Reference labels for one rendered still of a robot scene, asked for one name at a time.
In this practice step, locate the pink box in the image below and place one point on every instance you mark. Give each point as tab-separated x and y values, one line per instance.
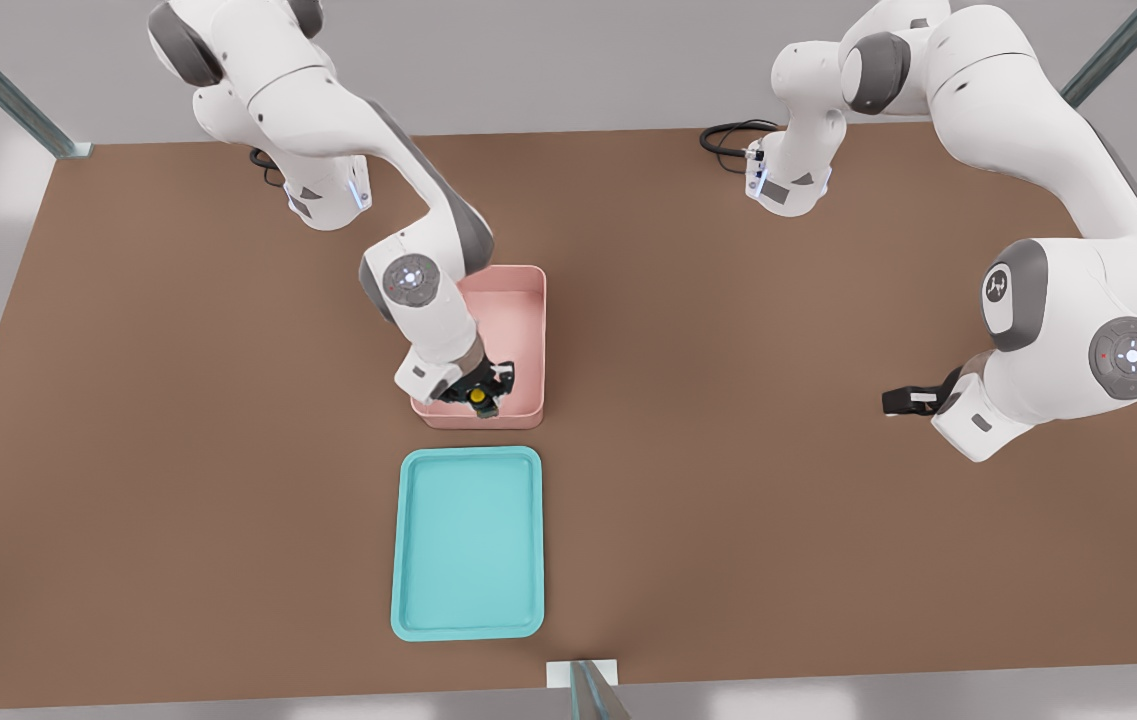
513	320

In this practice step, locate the pale blue-green tray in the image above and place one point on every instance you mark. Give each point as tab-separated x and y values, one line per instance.
468	542

